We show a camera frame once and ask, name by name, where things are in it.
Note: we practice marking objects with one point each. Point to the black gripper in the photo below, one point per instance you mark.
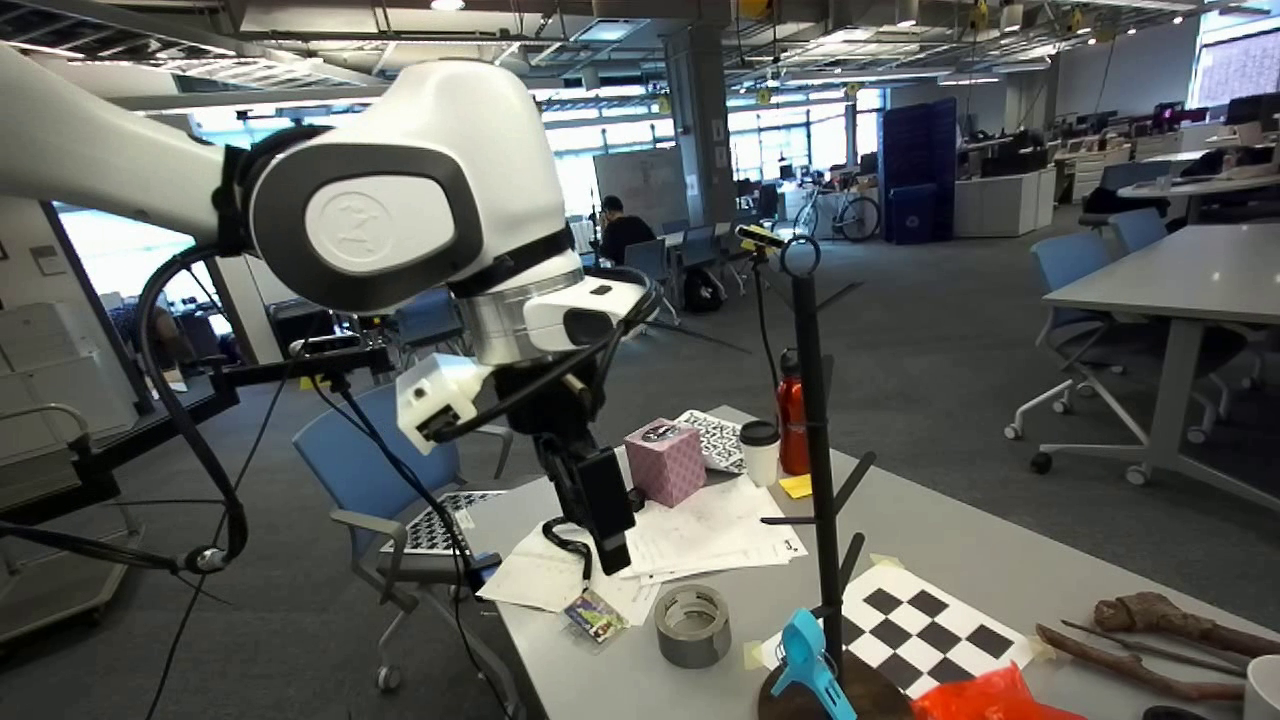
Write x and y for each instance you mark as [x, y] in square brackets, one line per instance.
[584, 483]

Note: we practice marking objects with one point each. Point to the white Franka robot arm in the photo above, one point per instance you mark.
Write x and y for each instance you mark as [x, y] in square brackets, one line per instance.
[403, 186]

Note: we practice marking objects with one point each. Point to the black hanger stand brown base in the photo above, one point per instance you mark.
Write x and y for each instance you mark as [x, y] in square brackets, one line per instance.
[817, 467]

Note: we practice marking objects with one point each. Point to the small green yellow box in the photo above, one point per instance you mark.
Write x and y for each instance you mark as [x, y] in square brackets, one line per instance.
[594, 617]

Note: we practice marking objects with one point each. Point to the white printed paper sheet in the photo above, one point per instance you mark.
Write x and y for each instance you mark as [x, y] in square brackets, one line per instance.
[524, 580]
[723, 524]

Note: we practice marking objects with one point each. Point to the pink tissue box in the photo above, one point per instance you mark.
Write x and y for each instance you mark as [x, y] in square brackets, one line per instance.
[666, 467]

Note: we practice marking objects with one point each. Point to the white cup black lid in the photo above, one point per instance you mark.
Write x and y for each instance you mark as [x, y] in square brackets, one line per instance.
[761, 452]

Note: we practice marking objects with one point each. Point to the silver laptop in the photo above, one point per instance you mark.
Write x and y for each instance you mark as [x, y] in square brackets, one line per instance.
[432, 524]

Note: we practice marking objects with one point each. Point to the yellow sticky notes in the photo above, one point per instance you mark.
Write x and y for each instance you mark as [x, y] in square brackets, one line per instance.
[799, 489]

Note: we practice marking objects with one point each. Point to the red drink bottle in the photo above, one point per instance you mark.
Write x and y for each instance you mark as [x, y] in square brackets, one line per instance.
[792, 421]

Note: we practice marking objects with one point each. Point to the blue conference chair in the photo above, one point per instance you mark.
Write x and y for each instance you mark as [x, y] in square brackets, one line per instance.
[650, 266]

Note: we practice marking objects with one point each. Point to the seated person dark clothes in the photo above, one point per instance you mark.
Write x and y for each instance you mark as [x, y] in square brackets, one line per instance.
[622, 232]

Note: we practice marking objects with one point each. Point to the black white checkerboard sheet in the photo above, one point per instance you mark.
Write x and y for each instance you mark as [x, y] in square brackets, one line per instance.
[934, 624]

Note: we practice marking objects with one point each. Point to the grey partition board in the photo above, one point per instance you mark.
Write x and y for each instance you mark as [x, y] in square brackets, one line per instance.
[643, 186]

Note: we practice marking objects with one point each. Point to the orange plastic bag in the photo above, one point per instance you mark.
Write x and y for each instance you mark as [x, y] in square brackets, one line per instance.
[995, 697]

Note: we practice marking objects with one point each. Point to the blue cabinet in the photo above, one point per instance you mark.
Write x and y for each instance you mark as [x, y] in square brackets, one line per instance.
[917, 173]

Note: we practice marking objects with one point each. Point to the straight brown wood stick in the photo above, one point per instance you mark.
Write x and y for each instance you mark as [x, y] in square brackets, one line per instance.
[1132, 672]

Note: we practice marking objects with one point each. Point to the gnarled brown wood stick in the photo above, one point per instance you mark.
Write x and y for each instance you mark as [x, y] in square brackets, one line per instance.
[1160, 617]

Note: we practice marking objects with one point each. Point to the grey office table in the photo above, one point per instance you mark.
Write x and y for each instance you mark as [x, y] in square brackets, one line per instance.
[1185, 281]

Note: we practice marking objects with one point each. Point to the grey duct tape roll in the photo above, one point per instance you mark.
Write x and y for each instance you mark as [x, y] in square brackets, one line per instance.
[694, 624]

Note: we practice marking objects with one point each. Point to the black camera stand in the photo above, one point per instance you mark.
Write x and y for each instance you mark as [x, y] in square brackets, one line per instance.
[761, 241]

